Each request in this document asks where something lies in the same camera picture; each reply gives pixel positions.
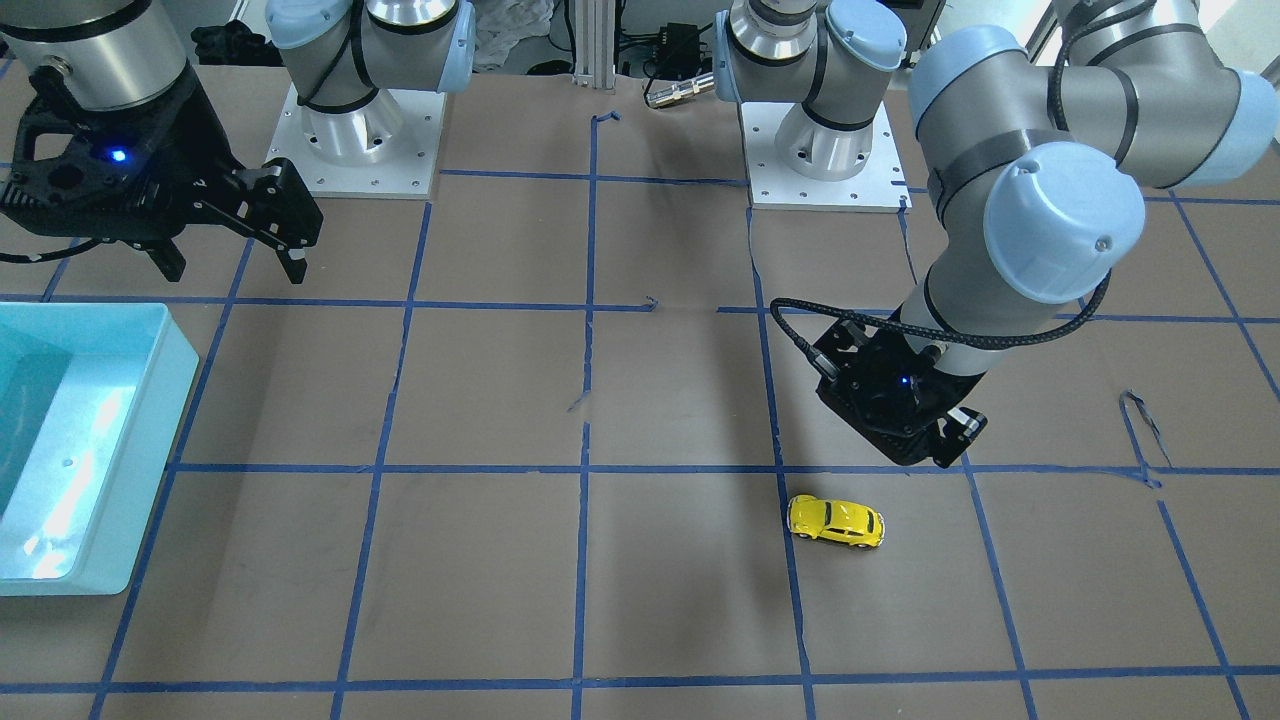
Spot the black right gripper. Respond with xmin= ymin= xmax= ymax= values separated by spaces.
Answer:
xmin=3 ymin=70 xmax=324 ymax=284

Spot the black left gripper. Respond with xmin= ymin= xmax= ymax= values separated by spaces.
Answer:
xmin=815 ymin=320 xmax=988 ymax=468

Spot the yellow beetle toy car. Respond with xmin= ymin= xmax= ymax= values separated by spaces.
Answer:
xmin=787 ymin=495 xmax=884 ymax=550

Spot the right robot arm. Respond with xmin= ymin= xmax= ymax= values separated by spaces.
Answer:
xmin=3 ymin=1 xmax=475 ymax=284

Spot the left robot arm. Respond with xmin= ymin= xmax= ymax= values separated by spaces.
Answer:
xmin=790 ymin=1 xmax=1277 ymax=468

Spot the black cloth bundle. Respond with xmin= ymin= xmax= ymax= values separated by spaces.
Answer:
xmin=189 ymin=20 xmax=284 ymax=67

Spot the light blue plastic bin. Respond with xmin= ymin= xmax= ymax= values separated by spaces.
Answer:
xmin=1 ymin=302 xmax=198 ymax=597

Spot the white crumpled cloth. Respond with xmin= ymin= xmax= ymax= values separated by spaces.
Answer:
xmin=472 ymin=1 xmax=556 ymax=72

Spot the silver cylindrical connector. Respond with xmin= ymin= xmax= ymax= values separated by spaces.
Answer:
xmin=644 ymin=72 xmax=716 ymax=109

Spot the black power adapter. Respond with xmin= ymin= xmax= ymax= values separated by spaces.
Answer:
xmin=654 ymin=23 xmax=704 ymax=79

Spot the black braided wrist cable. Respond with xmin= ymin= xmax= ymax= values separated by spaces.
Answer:
xmin=771 ymin=270 xmax=1114 ymax=383

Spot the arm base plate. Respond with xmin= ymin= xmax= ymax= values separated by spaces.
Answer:
xmin=739 ymin=102 xmax=911 ymax=213
xmin=266 ymin=87 xmax=451 ymax=200

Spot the aluminium frame post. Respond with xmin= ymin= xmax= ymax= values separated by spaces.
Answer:
xmin=564 ymin=0 xmax=618 ymax=94

